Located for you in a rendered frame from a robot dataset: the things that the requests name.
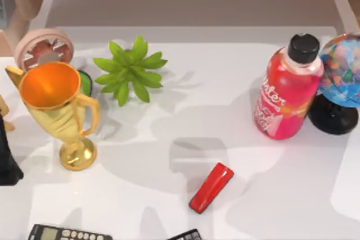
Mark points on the green leafy plant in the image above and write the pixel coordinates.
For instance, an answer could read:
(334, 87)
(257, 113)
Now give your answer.
(129, 71)

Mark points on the red stapler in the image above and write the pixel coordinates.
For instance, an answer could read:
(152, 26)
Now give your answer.
(211, 189)

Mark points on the green and black round object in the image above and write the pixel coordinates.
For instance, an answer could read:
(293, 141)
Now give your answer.
(85, 82)

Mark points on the red bottle with black cap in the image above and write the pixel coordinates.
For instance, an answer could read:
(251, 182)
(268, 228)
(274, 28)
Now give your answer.
(287, 94)

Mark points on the gold trophy cup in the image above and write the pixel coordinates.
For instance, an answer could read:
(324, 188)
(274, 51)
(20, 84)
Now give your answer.
(53, 102)

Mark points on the colourful globe on black stand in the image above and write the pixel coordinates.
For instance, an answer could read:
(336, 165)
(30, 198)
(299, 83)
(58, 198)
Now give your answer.
(341, 77)

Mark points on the black calculator with pale keys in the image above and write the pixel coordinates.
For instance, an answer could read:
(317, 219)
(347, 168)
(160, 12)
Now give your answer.
(62, 233)

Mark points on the small wooden object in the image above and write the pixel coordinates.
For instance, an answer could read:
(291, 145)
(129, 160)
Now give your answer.
(4, 110)

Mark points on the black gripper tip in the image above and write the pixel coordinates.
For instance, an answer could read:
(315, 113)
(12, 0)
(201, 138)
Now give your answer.
(7, 158)

